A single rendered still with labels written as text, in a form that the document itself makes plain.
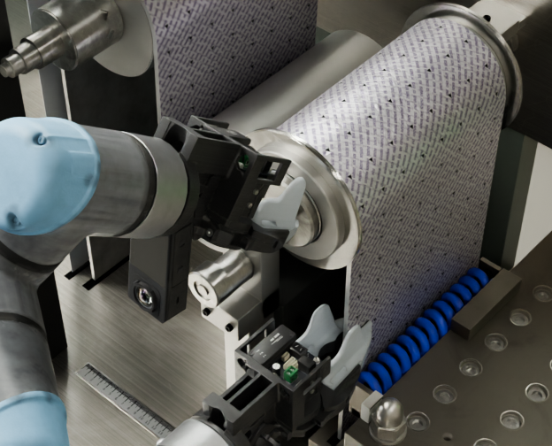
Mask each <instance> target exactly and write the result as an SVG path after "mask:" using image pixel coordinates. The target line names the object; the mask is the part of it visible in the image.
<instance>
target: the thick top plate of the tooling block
mask: <svg viewBox="0 0 552 446"><path fill-rule="evenodd" d="M510 272H511V273H513V274H515V275H516V276H518V277H519V278H521V279H522V281H521V286H520V290H519V291H518V292H517V293H516V294H515V295H514V296H513V297H512V298H511V299H510V300H509V301H508V302H507V303H506V304H505V305H504V306H503V307H502V308H501V309H500V310H499V311H498V312H497V313H496V314H495V315H494V316H493V317H492V318H491V319H490V320H489V321H488V322H487V323H486V324H485V325H484V326H483V327H482V328H481V329H480V330H479V331H478V332H477V333H476V334H475V335H474V336H473V337H472V338H471V339H470V340H469V341H467V340H465V339H464V338H463V337H462V336H460V335H458V334H456V333H455V332H453V331H452V330H449V331H448V332H447V333H446V334H445V335H444V336H443V337H442V338H441V339H440V340H439V341H438V342H437V343H436V344H435V345H434V346H433V347H432V348H431V349H430V350H429V351H427V353H426V354H425V355H424V356H423V357H422V358H421V359H419V361H418V362H417V363H416V364H415V365H414V366H413V367H412V368H411V369H410V370H409V371H408V372H407V373H406V374H405V375H404V376H403V377H402V378H401V379H400V380H399V381H398V382H396V383H395V384H394V385H393V386H392V387H391V388H390V389H389V390H388V391H387V392H386V393H385V394H384V395H383V399H384V398H386V397H393V398H396V399H397V400H398V401H399V402H400V403H401V404H402V407H403V414H404V416H405V418H406V419H407V421H406V427H407V434H406V436H405V438H404V439H403V441H401V442H400V443H398V444H396V445H391V446H476V445H479V446H552V231H551V232H550V233H549V234H548V235H547V236H546V237H544V238H543V239H542V240H541V241H540V242H539V243H538V244H537V245H536V246H535V247H534V248H533V249H532V250H531V251H530V252H529V253H528V254H527V255H526V256H525V257H524V258H523V259H522V260H521V261H520V262H519V263H518V264H517V265H516V266H515V267H514V268H513V269H512V270H511V271H510ZM370 423H371V421H370V422H369V423H367V422H365V421H364V420H362V419H361V418H360V419H358V420H357V421H356V422H355V423H354V424H353V425H352V426H351V427H350V428H349V429H348V430H347V431H346V432H345V440H344V446H387V445H383V444H380V443H378V442H376V441H374V440H373V439H372V437H371V435H370V431H369V426H370Z"/></svg>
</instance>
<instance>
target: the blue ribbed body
mask: <svg viewBox="0 0 552 446"><path fill-rule="evenodd" d="M492 278H493V274H492V273H491V271H490V270H488V269H486V268H485V269H483V270H481V269H479V268H477V267H472V268H470V269H469V270H468V272H467V275H464V276H462V277H460V278H459V281H458V283H455V284H453V285H452V286H451V287H450V290H449V292H445V293H443V294H442V296H441V300H437V301H435V302H434V303H433V306H432V309H427V310H425V312H424V315H423V317H424V318H422V317H419V318H417V319H416V320H415V323H414V326H409V327H407V328H406V330H405V334H401V335H399V336H398V337H397V338H396V341H395V343H396V344H395V343H391V344H389V345H388V346H387V353H384V352H382V353H380V354H379V355H378V357H377V362H371V363H370V364H369V365H368V367H367V371H368V372H367V371H362V372H361V373H360V376H359V379H358V381H359V382H361V383H362V384H364V385H365V386H366V387H367V388H369V389H370V390H372V391H373V392H374V391H375V390H376V391H378V392H379V393H381V394H382V395H384V394H385V393H386V392H387V391H388V390H389V389H390V388H391V387H392V386H393V385H394V384H395V383H396V382H398V381H399V380H400V379H401V378H402V377H403V376H404V375H405V374H406V373H407V372H408V371H409V370H410V369H411V368H412V367H413V366H414V365H415V364H416V363H417V362H418V361H419V360H420V359H421V358H422V357H423V356H424V355H425V354H426V353H427V351H429V350H430V349H431V348H432V347H433V346H434V345H435V344H436V343H437V342H438V341H439V340H440V339H441V338H442V337H443V336H444V335H445V334H446V333H447V332H448V331H449V330H450V325H451V319H452V318H453V317H454V316H455V315H456V314H457V313H458V312H459V311H460V310H461V309H462V308H463V307H464V306H465V305H467V304H468V303H469V302H470V301H471V300H472V299H473V298H474V297H475V296H476V295H477V294H478V293H479V292H480V291H481V290H482V289H483V288H484V287H485V286H486V285H487V284H488V283H489V282H490V281H491V280H492ZM390 376H391V377H390Z"/></svg>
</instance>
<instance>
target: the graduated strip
mask: <svg viewBox="0 0 552 446"><path fill-rule="evenodd" d="M75 374H76V375H77V376H79V377H80V378H81V379H83V380H84V381H85V382H86V383H87V384H88V385H90V386H91V387H92V388H94V389H95V390H96V391H98V392H99V393H100V394H102V395H103V396H104V397H106V398H107V399H108V400H110V401H111V402H112V403H113V404H115V405H116V406H118V407H119V408H120V409H121V410H122V411H123V412H125V413H126V414H127V415H128V416H130V417H131V418H132V419H134V420H135V421H136V422H138V423H139V424H140V425H142V426H143V427H144V428H146V429H147V430H148V431H150V432H151V433H152V434H153V435H154V436H156V437H157V438H158V439H160V438H166V436H168V435H169V434H170V433H171V432H172V431H173V430H174V429H175V427H173V426H172V425H171V424H169V423H168V422H167V421H165V420H164V419H163V418H161V417H160V416H159V415H157V414H156V413H155V412H153V411H152V410H151V409H150V408H149V407H148V406H146V405H145V404H143V403H142V402H141V401H139V400H138V399H137V398H135V397H134V396H133V395H131V394H130V393H129V392H127V391H126V390H125V389H123V388H122V387H121V386H120V385H119V384H118V383H116V382H115V381H113V380H112V379H111V378H109V377H108V376H107V375H105V374H104V373H103V372H101V371H100V370H99V369H97V368H96V367H95V366H93V365H92V364H90V363H89V362H87V363H86V364H85V365H84V366H82V367H81V368H80V369H79V370H77V371H76V372H75Z"/></svg>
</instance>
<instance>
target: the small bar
mask: <svg viewBox="0 0 552 446"><path fill-rule="evenodd" d="M521 281H522V279H521V278H519V277H518V276H516V275H515V274H513V273H511V272H509V271H508V270H506V269H504V268H503V269H502V270H501V271H500V272H499V273H498V274H497V275H496V276H495V277H494V278H493V279H492V280H491V281H490V282H489V283H488V284H487V285H486V286H485V287H484V288H483V289H482V290H481V291H480V292H479V293H478V294H477V295H476V296H475V297H474V298H473V299H472V300H471V301H470V302H469V303H468V304H467V305H465V306H464V307H463V308H462V309H461V310H460V311H459V312H458V313H457V314H456V315H455V316H454V317H453V318H452V319H451V325H450V330H452V331H453V332H455V333H456V334H458V335H460V336H462V337H463V338H464V339H465V340H467V341H469V340H470V339H471V338H472V337H473V336H474V335H475V334H476V333H477V332H478V331H479V330H480V329H481V328H482V327H483V326H484V325H485V324H486V323H487V322H488V321H489V320H490V319H491V318H492V317H493V316H494V315H495V314H496V313H497V312H498V311H499V310H500V309H501V308H502V307H503V306H504V305H505V304H506V303H507V302H508V301H509V300H510V299H511V298H512V297H513V296H514V295H515V294H516V293H517V292H518V291H519V290H520V286H521Z"/></svg>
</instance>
